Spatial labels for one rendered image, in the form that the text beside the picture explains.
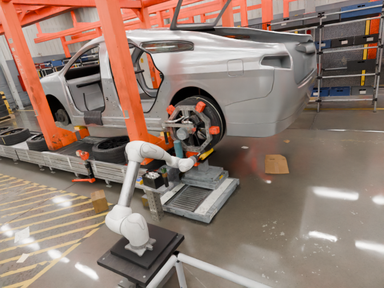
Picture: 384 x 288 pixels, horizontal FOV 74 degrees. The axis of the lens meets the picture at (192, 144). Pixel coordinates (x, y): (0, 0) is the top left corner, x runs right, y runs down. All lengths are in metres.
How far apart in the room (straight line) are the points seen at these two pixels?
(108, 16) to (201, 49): 0.95
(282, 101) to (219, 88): 0.64
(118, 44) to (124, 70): 0.25
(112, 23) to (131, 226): 1.88
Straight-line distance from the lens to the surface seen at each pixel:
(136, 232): 2.05
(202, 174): 3.23
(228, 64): 2.68
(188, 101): 2.91
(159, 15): 10.21
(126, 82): 2.81
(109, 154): 3.92
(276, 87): 2.60
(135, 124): 2.89
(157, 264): 2.08
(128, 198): 2.19
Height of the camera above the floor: 1.73
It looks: 21 degrees down
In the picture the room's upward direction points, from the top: 9 degrees counter-clockwise
